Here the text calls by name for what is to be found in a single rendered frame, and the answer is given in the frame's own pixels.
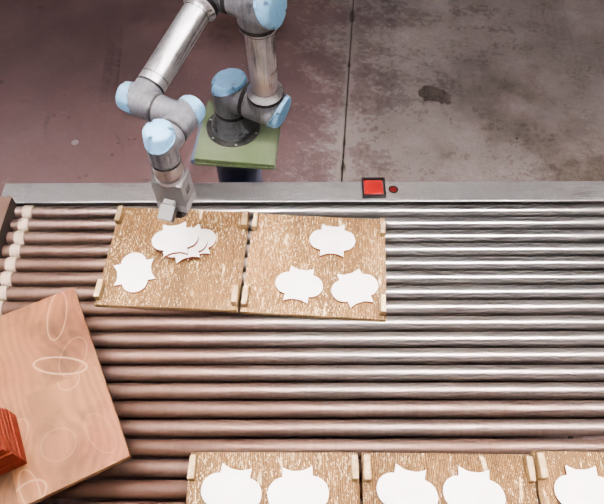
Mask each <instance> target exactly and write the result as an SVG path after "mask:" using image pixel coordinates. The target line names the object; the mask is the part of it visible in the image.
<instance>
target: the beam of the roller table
mask: <svg viewBox="0 0 604 504"><path fill-rule="evenodd" d="M193 186H194V190H195V194H196V196H195V198H194V201H193V203H192V205H191V206H297V205H578V204H604V181H493V182H385V186H386V198H372V199H363V198H362V186H361V182H226V183H193ZM390 186H396V187H397V188H398V192H397V193H391V192H389V190H388V188H389V187H390ZM1 197H12V198H13V199H14V201H15V202H16V204H17V206H25V205H34V206H119V205H123V206H158V205H157V202H156V198H155V195H154V192H153V189H152V186H151V183H6V184H5V186H4V189H3V192H2V195H1Z"/></svg>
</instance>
